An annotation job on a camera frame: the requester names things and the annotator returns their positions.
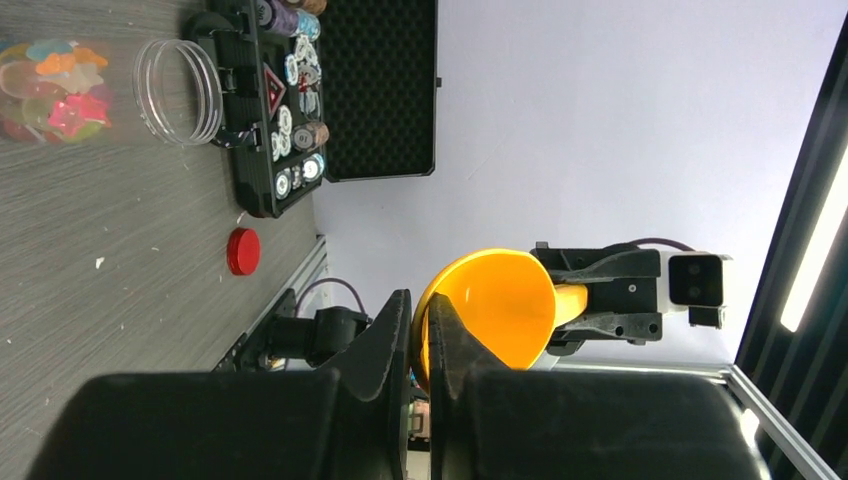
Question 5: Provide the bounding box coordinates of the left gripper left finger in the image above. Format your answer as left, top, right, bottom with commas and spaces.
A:
28, 290, 412, 479

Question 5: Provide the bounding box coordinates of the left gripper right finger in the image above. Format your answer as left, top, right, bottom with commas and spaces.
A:
427, 294, 769, 479

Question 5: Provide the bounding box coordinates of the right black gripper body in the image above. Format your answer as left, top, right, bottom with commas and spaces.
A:
530, 242, 663, 357

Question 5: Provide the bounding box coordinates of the yellow plastic scoop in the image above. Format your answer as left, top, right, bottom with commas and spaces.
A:
411, 248, 589, 393

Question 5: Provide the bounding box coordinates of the red jar lid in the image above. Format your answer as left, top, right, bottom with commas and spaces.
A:
226, 227, 261, 276

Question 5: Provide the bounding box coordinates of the black poker chip case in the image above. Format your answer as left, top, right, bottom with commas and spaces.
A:
183, 1, 441, 218

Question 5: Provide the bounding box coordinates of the clear plastic jar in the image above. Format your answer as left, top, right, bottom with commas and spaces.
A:
1, 37, 224, 147

